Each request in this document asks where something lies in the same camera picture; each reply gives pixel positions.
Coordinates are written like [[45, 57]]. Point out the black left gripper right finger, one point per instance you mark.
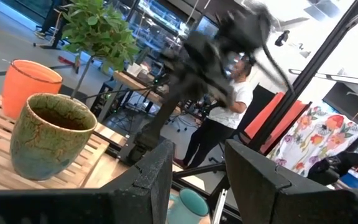
[[278, 202]]

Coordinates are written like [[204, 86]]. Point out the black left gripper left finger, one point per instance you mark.
[[129, 202]]

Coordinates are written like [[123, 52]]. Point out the green brown glazed mug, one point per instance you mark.
[[48, 143]]

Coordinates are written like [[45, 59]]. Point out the orange ceramic mug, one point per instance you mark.
[[26, 90]]

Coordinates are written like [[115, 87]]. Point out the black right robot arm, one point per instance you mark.
[[197, 68]]

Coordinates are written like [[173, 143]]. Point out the teal ceramic mug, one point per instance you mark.
[[188, 208]]

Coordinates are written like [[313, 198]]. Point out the black equipment beside table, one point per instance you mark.
[[337, 168]]

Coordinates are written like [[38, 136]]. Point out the floral printed cloth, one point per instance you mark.
[[315, 140]]

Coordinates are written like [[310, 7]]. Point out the red orange panel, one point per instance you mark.
[[266, 118]]

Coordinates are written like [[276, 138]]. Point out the person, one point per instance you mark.
[[53, 21], [225, 115]]

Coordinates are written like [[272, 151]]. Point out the wooden background table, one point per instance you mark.
[[138, 85]]

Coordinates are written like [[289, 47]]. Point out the white box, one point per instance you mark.
[[134, 69]]

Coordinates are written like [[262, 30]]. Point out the green leafy plant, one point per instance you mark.
[[98, 31]]

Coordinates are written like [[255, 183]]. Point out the white metal bracket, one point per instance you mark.
[[219, 207]]

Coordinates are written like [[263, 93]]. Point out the black frame strut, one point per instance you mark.
[[197, 170]]

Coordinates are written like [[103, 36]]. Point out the black frame post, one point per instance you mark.
[[309, 71]]

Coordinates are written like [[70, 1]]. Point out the black overhead camera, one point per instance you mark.
[[281, 38]]

